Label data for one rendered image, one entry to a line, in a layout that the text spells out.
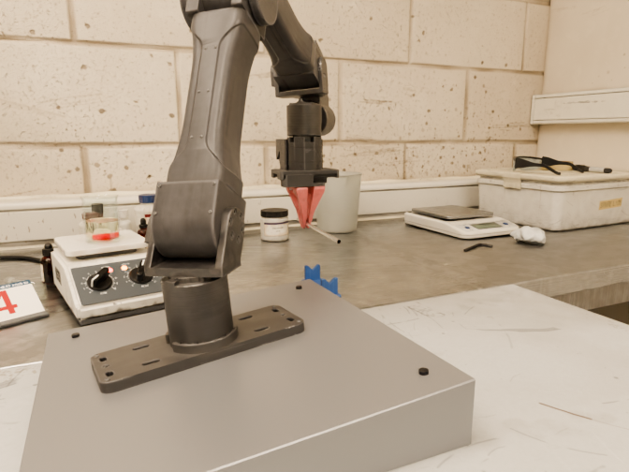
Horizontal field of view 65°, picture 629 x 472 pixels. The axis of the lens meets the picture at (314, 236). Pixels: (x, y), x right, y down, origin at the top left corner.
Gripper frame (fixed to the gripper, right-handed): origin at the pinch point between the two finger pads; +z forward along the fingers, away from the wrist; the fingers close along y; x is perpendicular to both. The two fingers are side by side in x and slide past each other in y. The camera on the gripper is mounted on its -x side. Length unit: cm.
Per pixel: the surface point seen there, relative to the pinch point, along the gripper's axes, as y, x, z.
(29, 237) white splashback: 50, -42, 7
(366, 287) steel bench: -8.2, 7.4, 10.1
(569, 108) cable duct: -103, -46, -23
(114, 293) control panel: 30.4, 9.0, 6.3
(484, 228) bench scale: -53, -20, 8
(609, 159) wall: -108, -34, -7
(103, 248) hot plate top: 31.8, 2.8, 1.3
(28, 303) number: 42.1, 3.3, 8.3
